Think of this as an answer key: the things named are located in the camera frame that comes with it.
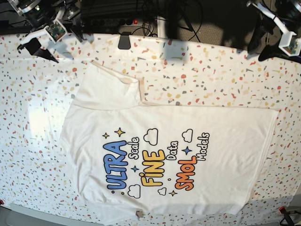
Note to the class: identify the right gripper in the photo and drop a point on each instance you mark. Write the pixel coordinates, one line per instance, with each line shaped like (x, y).
(52, 21)

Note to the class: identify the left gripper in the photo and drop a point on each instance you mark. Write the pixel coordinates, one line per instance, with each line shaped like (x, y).
(270, 51)

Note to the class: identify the white printed T-shirt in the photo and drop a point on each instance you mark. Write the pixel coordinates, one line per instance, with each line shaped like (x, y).
(161, 158)

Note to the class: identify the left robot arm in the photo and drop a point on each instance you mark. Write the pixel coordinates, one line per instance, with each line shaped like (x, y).
(290, 8)

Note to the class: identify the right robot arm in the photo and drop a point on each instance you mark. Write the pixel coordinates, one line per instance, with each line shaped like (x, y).
(16, 3)

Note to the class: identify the black power strip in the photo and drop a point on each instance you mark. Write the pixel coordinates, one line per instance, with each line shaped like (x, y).
(112, 22)

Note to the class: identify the terrazzo patterned tablecloth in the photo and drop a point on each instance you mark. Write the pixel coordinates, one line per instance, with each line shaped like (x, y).
(36, 94)

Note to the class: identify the black table clamp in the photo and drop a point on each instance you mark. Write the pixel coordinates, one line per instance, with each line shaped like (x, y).
(124, 41)

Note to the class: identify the red clamp at corner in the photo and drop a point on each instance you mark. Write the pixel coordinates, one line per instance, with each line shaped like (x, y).
(282, 210)

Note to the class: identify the grey clip at edge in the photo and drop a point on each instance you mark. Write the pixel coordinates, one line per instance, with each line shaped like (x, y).
(140, 214)

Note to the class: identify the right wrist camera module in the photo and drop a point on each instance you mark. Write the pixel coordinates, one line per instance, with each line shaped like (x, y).
(56, 31)

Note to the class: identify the white metal stand post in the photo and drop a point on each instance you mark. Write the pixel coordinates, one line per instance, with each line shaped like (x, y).
(161, 27)

